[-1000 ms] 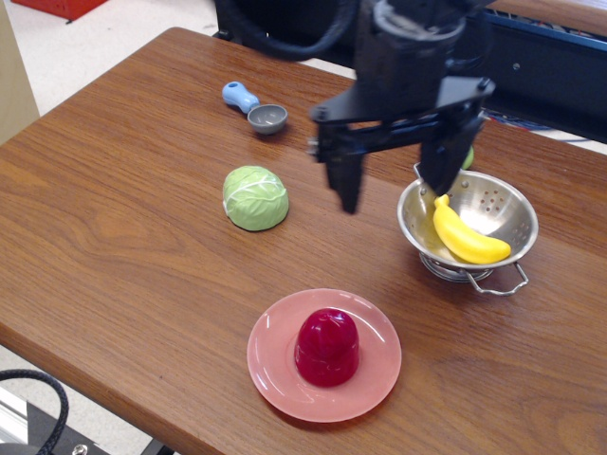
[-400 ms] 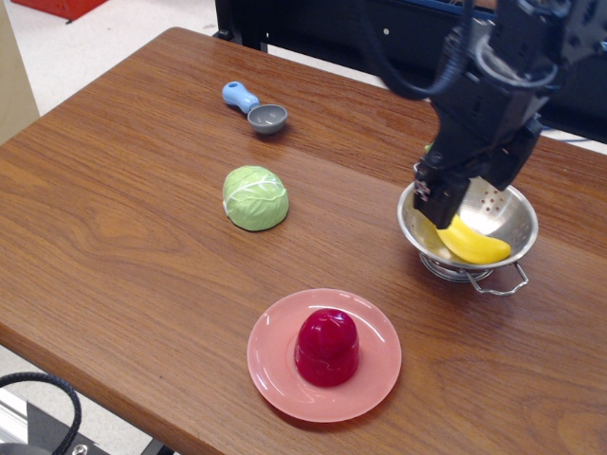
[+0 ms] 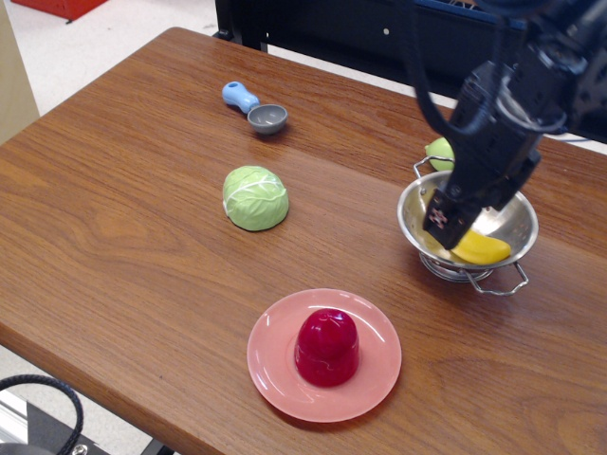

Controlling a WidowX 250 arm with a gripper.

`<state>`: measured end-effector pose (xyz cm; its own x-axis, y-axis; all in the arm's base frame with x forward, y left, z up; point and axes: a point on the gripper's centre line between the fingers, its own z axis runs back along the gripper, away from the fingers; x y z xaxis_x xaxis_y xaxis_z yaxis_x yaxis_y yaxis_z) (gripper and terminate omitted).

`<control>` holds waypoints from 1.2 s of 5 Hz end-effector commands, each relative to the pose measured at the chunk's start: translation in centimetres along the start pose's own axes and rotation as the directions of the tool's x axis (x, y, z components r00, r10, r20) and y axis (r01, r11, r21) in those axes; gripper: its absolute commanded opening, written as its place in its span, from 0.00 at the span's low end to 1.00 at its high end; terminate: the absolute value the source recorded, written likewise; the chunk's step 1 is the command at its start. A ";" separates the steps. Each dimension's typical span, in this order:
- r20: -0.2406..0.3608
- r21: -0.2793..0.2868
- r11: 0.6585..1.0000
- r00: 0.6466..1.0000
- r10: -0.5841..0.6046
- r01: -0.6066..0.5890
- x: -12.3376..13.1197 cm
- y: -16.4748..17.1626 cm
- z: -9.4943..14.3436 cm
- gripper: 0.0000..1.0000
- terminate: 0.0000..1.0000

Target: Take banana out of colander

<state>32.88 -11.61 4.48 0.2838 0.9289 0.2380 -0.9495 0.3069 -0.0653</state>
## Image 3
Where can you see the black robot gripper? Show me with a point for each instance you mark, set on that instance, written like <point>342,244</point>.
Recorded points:
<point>490,168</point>

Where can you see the yellow toy banana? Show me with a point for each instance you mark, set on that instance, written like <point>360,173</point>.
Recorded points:
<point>476,248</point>

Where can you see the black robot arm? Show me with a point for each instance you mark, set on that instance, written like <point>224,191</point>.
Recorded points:
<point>546,77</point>

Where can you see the green toy pear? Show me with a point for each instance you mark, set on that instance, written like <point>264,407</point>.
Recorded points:
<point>441,148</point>

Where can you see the red jelly dome toy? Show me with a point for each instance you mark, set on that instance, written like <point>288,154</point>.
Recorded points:
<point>327,348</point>

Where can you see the green toy cabbage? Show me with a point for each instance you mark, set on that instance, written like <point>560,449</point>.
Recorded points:
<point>254,198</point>

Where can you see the pink plastic plate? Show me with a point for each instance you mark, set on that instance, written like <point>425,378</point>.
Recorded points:
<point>272,367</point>

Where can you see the red box on floor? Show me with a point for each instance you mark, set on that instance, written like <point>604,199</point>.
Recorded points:
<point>67,9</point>

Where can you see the beige cabinet side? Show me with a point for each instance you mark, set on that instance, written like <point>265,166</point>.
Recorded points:
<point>18,105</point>

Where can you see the grey metal base with screw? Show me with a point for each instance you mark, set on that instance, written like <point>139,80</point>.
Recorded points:
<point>26,429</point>

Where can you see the steel colander with handles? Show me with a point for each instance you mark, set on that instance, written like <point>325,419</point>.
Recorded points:
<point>516,224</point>

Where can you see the blue handled grey scoop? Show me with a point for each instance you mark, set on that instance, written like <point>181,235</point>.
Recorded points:
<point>265,119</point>

